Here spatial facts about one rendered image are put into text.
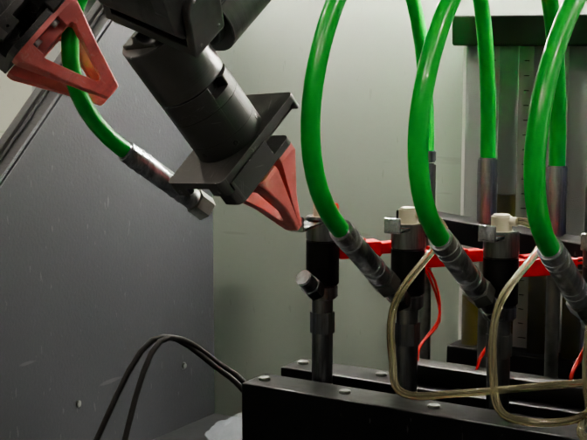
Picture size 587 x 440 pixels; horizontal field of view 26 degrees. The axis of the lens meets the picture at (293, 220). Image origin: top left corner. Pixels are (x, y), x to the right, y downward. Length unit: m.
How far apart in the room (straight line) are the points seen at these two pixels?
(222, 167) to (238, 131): 0.03
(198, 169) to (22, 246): 0.31
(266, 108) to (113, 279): 0.41
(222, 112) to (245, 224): 0.52
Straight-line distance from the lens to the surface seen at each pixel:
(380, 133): 1.35
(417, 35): 1.22
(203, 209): 1.08
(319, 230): 1.05
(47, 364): 1.28
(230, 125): 0.95
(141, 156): 1.05
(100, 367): 1.34
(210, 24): 0.90
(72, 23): 1.00
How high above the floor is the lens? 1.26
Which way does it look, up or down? 8 degrees down
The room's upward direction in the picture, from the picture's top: straight up
